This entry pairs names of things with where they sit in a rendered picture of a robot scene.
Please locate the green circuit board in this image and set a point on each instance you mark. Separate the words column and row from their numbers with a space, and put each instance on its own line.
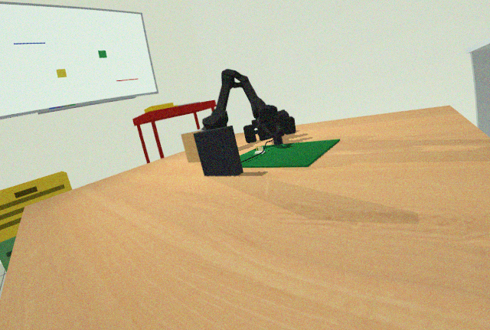
column 289, row 155

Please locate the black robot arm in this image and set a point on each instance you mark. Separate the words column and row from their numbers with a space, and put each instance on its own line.
column 261, row 111

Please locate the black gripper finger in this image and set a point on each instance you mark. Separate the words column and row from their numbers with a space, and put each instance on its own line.
column 263, row 132
column 280, row 127

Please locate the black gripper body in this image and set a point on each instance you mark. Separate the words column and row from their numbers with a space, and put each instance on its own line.
column 288, row 123

